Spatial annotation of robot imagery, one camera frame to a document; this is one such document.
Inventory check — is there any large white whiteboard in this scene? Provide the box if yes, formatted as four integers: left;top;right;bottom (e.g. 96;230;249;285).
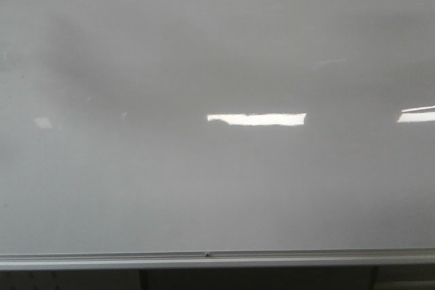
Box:
1;0;434;271

